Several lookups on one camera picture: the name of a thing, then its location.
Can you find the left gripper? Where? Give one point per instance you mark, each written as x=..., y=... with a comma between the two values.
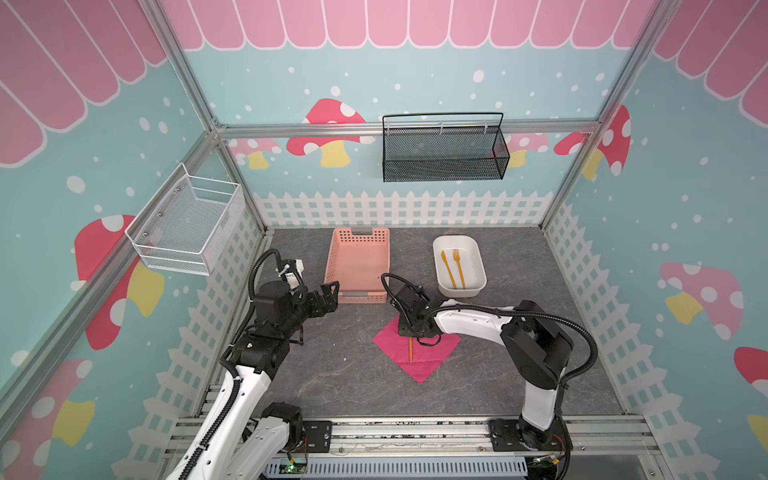
x=331, y=305

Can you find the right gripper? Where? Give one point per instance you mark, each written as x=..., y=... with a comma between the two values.
x=411, y=327

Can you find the magenta paper napkin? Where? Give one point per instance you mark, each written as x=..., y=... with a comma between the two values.
x=426, y=361

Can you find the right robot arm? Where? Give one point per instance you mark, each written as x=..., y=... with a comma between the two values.
x=547, y=350

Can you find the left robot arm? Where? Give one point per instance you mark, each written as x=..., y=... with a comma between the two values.
x=279, y=303

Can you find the pink perforated plastic basket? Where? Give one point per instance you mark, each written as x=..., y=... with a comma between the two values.
x=356, y=260

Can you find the white oval plastic tub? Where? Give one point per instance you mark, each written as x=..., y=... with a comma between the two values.
x=472, y=263

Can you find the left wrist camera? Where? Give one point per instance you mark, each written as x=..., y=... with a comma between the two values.
x=291, y=272

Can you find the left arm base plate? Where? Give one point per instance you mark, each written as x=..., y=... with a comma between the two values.
x=314, y=437

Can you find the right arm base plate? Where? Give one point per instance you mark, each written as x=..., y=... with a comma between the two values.
x=514, y=435

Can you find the white wire mesh wall basket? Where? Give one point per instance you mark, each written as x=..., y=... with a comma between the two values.
x=187, y=224

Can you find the black wire mesh wall basket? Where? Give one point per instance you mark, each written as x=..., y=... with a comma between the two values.
x=441, y=147

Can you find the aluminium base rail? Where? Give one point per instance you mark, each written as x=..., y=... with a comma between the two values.
x=459, y=447

